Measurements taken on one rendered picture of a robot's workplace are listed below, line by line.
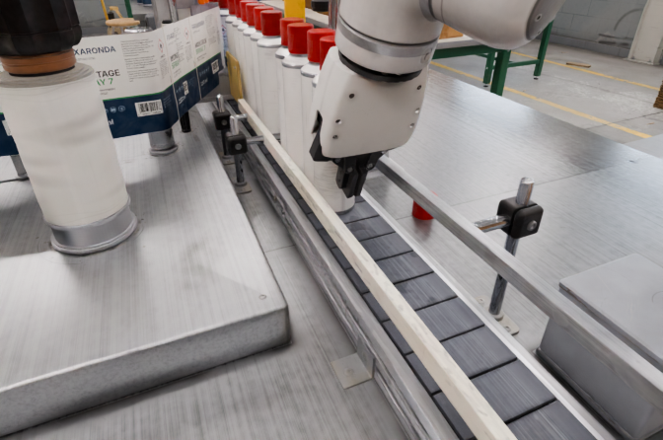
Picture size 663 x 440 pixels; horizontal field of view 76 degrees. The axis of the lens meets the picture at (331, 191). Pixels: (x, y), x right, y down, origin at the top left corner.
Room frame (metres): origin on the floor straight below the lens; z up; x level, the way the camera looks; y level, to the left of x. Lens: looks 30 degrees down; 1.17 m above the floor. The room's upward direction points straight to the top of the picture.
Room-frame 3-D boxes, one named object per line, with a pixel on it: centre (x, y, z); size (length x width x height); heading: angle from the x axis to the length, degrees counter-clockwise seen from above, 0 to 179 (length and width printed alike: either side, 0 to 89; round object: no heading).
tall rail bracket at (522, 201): (0.32, -0.15, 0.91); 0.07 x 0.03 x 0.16; 113
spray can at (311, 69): (0.52, 0.01, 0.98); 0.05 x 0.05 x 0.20
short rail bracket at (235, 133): (0.61, 0.15, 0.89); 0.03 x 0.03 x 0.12; 23
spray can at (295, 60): (0.56, 0.04, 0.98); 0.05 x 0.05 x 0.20
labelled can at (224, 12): (1.04, 0.24, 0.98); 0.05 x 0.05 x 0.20
